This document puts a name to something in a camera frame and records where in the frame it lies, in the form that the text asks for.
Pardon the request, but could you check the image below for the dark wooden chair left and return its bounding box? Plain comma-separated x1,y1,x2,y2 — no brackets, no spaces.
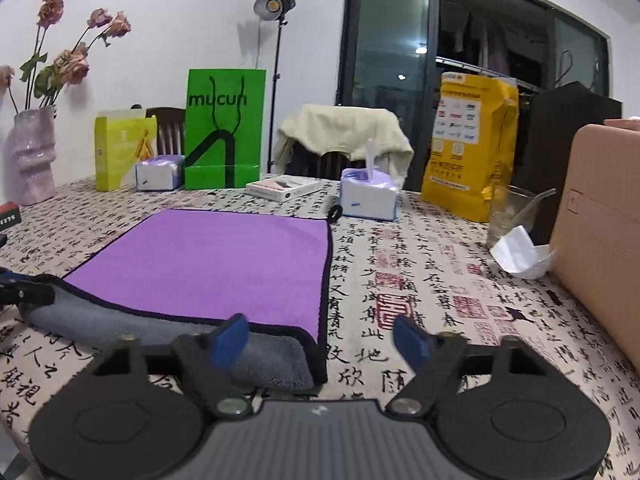
145,107,186,155

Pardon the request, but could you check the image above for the pink cardboard box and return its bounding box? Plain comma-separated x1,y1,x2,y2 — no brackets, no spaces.
551,118,639,365

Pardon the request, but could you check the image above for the left purple tissue pack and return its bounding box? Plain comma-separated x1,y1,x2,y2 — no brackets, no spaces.
134,155,184,192

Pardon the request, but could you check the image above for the right purple tissue pack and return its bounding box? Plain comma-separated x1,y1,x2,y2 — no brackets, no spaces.
338,139,399,221

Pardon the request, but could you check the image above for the green mucun paper bag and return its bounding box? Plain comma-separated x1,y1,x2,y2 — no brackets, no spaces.
184,68,266,190

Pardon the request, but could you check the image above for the crumpled white paper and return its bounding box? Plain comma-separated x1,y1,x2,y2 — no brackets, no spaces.
489,226,555,281

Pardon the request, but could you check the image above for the black paper bag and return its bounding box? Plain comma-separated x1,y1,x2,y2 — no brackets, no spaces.
511,81,623,245

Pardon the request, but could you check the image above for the white flat product box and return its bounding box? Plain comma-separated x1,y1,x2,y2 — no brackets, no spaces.
244,174,323,204

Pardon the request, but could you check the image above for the calligraphy print tablecloth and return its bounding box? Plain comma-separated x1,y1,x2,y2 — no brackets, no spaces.
1,180,639,479

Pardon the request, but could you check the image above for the small red black box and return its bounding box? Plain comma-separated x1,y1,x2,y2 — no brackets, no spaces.
0,203,22,230

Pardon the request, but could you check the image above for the studio light on stand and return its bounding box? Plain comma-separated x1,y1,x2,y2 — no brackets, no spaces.
253,0,296,174

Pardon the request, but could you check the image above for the black framed glass door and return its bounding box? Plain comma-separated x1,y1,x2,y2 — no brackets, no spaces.
336,0,611,191

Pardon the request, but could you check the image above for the cream garment on chair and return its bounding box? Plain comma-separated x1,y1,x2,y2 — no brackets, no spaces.
273,104,414,186

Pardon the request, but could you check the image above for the yellow printed paper bag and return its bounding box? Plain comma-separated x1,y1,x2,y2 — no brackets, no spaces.
421,72,520,223

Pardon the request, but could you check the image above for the purple grey microfibre towel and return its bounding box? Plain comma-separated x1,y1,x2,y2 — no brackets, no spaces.
17,209,333,391

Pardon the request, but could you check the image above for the dark wooden chair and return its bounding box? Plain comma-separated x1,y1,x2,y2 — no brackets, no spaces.
284,142,352,180
145,107,186,155

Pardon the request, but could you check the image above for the pink ceramic vase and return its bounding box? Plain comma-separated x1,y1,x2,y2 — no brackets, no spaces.
11,106,56,206

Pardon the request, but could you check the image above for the dark wooden chair right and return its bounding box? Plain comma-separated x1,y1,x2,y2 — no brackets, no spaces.
284,142,352,180

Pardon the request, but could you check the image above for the clear drinking glass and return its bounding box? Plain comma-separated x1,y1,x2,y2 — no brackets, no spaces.
486,185,556,249

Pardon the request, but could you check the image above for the purple tissue pack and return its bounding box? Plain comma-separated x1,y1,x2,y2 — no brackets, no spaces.
338,139,399,221
134,155,184,192

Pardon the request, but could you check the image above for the yellow-green paper bag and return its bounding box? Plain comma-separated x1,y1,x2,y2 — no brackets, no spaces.
94,108,157,192

